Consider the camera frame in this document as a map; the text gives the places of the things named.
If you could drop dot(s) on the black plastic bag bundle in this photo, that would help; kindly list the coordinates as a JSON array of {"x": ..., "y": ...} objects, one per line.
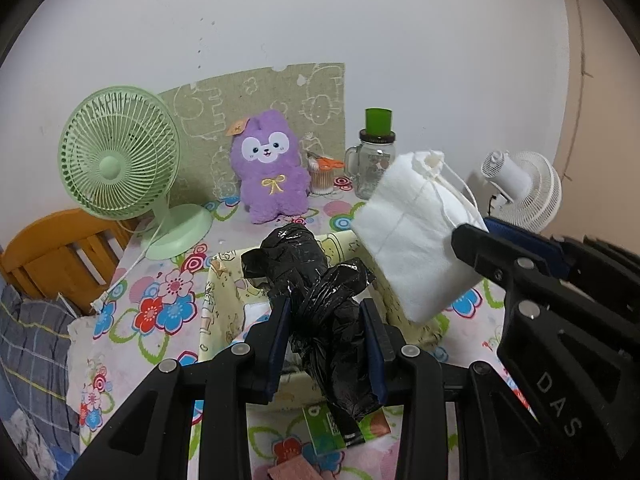
[{"x": 325, "y": 310}]

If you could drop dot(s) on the yellow printed fabric storage box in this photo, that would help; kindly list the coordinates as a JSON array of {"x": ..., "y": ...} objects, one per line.
[{"x": 225, "y": 310}]

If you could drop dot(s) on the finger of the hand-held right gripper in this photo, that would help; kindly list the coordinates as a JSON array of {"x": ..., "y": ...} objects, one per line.
[
  {"x": 485, "y": 252},
  {"x": 530, "y": 245}
]

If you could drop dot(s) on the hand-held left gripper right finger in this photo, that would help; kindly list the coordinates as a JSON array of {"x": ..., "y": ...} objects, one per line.
[{"x": 374, "y": 355}]

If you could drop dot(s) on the blue plaid cloth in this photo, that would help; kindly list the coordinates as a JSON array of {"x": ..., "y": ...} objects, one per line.
[{"x": 35, "y": 360}]

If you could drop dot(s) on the salmon pink box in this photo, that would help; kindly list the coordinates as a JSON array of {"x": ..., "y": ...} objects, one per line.
[{"x": 295, "y": 470}]

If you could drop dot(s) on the purple plush toy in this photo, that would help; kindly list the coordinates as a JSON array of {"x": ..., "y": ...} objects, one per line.
[{"x": 270, "y": 175}]

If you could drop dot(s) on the green desk fan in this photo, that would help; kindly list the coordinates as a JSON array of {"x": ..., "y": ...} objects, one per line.
[{"x": 115, "y": 160}]

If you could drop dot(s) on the wooden chair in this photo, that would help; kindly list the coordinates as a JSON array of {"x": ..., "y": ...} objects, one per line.
[{"x": 45, "y": 245}]

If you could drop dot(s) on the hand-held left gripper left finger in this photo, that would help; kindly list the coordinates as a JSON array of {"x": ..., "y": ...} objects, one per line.
[{"x": 277, "y": 350}]

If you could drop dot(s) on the green and black carton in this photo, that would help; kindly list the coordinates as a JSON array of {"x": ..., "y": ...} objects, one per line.
[{"x": 325, "y": 427}]

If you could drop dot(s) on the white clip fan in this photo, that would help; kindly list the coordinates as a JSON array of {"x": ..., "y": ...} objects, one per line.
[{"x": 530, "y": 185}]

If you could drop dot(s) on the floral tablecloth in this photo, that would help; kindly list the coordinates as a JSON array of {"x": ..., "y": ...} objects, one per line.
[{"x": 165, "y": 305}]

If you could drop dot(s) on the grey printed felt board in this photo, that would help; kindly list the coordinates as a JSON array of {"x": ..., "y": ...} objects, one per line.
[{"x": 215, "y": 105}]

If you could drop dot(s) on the cotton swab container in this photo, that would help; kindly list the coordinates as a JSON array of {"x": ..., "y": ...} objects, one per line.
[{"x": 321, "y": 180}]

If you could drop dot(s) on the green plastic cap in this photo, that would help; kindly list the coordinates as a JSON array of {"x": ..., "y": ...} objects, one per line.
[{"x": 378, "y": 120}]

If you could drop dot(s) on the glass jar mug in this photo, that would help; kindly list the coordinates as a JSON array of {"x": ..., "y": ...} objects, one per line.
[{"x": 372, "y": 170}]

